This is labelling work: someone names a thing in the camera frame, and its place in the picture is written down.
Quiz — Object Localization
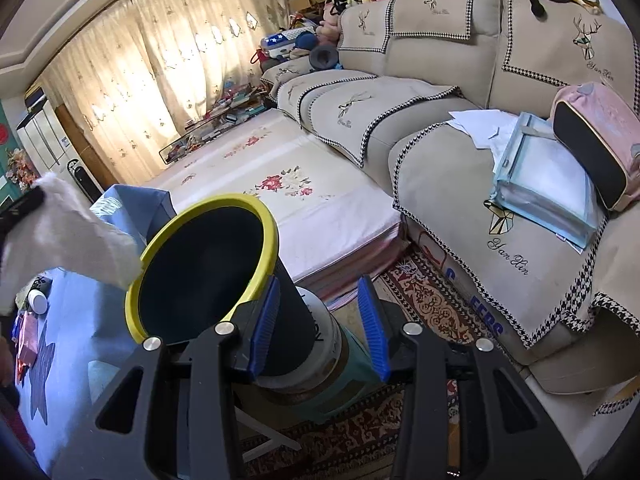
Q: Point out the dark round cushion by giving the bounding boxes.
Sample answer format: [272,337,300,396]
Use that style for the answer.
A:
[309,44,341,72]

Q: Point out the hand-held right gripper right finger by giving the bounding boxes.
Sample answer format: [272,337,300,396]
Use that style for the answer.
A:
[356,275,583,480]

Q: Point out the blue star print tablecloth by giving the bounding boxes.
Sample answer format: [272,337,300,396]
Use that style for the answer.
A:
[0,185,176,476]

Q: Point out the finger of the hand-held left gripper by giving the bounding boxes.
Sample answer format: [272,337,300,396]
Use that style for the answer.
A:
[0,185,47,235]

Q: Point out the pink backpack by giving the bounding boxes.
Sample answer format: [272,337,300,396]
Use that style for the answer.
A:
[550,82,640,211]

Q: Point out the beige embroidered curtains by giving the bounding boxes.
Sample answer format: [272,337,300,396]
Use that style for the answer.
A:
[40,0,301,186]

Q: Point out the white foam net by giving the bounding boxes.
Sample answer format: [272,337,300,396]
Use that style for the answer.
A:
[0,172,142,316]

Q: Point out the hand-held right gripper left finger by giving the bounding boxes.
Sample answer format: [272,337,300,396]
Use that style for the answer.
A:
[92,275,283,480]

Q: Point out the blue zip file bag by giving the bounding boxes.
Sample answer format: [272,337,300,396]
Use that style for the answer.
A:
[492,112,608,251]

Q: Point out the grey paint bucket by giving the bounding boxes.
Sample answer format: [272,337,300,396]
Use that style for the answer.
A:
[250,287,351,396]

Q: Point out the blue star print pillow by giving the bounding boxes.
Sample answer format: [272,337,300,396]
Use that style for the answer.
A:
[262,30,321,61]

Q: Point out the white standing air conditioner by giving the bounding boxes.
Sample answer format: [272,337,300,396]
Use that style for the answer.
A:
[17,92,68,176]

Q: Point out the beige sofa with deer covers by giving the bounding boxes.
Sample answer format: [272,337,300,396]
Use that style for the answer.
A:
[260,0,640,411]

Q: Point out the glass low table with books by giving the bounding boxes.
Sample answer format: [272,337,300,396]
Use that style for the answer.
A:
[160,85,266,166]

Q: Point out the black bin with yellow rim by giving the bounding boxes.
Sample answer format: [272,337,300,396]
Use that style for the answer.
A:
[125,193,331,378]

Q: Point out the green plastic stool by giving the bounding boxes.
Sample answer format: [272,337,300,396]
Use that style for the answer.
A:
[240,330,396,426]

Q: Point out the black tower fan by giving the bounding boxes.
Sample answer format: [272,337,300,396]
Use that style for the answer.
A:
[66,159,96,206]

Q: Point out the artificial flower decoration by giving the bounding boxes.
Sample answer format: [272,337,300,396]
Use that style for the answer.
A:
[0,147,41,191]

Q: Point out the white loose papers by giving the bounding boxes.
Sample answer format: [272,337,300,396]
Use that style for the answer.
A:
[447,109,521,151]

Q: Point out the printed cardboard sheet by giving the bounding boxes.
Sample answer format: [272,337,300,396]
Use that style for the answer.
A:
[415,230,506,356]

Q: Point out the red patterned rug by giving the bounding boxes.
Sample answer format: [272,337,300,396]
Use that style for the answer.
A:
[240,250,506,480]

